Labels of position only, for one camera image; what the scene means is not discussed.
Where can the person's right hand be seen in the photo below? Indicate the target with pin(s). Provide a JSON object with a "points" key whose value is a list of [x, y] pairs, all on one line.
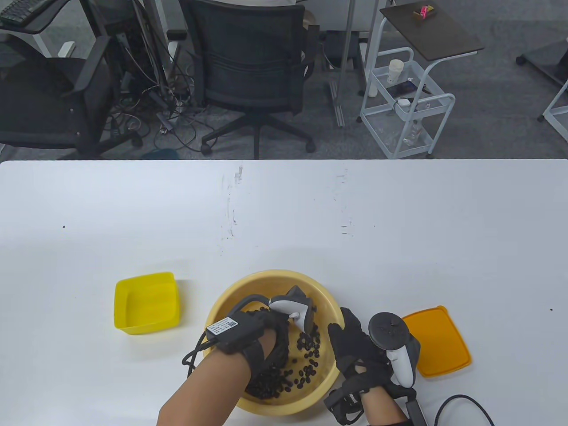
{"points": [[353, 348]]}

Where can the person's left hand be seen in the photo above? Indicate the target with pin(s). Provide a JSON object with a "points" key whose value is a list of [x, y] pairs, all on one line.
{"points": [[279, 346]]}

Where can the grey white handheld controller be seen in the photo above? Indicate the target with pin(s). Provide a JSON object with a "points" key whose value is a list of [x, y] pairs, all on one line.
{"points": [[288, 306], [387, 330]]}

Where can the pile of coffee beans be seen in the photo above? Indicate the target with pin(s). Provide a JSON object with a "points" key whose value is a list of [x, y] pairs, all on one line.
{"points": [[266, 386]]}

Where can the yellow plastic basin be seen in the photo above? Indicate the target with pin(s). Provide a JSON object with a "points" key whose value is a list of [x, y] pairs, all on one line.
{"points": [[284, 406]]}

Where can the orange plastic lid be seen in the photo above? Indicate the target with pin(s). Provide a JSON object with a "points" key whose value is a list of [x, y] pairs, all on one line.
{"points": [[439, 341]]}

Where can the yellow plastic box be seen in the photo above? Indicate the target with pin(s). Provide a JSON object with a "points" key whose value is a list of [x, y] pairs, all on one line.
{"points": [[146, 306]]}

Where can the person's left forearm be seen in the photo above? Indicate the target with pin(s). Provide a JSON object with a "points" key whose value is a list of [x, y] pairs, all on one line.
{"points": [[208, 390]]}

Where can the person's right forearm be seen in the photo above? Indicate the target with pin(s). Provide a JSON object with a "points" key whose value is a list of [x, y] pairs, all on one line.
{"points": [[381, 410]]}

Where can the black labelled wrist box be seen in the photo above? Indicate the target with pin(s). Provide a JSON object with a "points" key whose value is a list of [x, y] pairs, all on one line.
{"points": [[417, 415], [235, 330]]}

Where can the white rolling cart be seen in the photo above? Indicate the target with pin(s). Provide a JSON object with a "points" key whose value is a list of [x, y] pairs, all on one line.
{"points": [[410, 154]]}

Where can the clear plastic bottle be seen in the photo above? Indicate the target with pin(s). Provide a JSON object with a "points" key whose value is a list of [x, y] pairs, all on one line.
{"points": [[412, 133]]}

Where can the teal floor object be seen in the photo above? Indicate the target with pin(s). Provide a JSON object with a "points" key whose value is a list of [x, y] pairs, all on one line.
{"points": [[159, 154]]}

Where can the white charger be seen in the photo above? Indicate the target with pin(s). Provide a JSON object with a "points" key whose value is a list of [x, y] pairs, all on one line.
{"points": [[404, 103]]}

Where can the white small bottle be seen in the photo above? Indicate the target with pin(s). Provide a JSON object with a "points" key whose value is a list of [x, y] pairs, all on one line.
{"points": [[373, 90]]}

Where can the white paper cup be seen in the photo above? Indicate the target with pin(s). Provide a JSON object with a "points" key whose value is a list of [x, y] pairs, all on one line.
{"points": [[395, 71]]}

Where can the black mesh-back office chair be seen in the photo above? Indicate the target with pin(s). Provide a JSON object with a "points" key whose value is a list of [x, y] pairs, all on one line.
{"points": [[253, 57]]}

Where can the black box under desk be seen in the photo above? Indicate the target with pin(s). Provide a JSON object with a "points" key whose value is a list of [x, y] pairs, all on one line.
{"points": [[337, 49]]}

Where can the dark brown side table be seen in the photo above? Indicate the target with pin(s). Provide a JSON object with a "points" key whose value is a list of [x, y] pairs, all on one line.
{"points": [[430, 31]]}

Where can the black padded office chair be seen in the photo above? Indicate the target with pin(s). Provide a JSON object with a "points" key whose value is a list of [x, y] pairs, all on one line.
{"points": [[40, 102]]}

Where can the pink small item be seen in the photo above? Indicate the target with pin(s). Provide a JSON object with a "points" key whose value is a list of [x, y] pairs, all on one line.
{"points": [[424, 11]]}

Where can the black flat base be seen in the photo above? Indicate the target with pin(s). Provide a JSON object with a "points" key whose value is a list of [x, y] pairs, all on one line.
{"points": [[548, 60]]}

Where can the black computer tower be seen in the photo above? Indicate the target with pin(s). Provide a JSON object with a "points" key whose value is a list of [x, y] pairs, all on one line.
{"points": [[111, 40]]}

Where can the white power strip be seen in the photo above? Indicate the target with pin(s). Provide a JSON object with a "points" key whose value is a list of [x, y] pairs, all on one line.
{"points": [[66, 49]]}

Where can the grey desk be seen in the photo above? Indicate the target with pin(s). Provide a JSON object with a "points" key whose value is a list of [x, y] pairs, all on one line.
{"points": [[49, 15]]}

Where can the black keyboard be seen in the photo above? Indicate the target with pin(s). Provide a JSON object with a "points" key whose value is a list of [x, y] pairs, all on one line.
{"points": [[17, 9]]}

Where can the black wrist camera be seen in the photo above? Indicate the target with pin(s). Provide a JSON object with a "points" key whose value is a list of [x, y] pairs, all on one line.
{"points": [[341, 406]]}

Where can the grey metal post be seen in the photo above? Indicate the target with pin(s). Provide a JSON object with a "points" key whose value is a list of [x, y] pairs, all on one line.
{"points": [[346, 53]]}

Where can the white metal frame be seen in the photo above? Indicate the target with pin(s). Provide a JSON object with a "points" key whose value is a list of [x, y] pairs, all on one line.
{"points": [[554, 106]]}

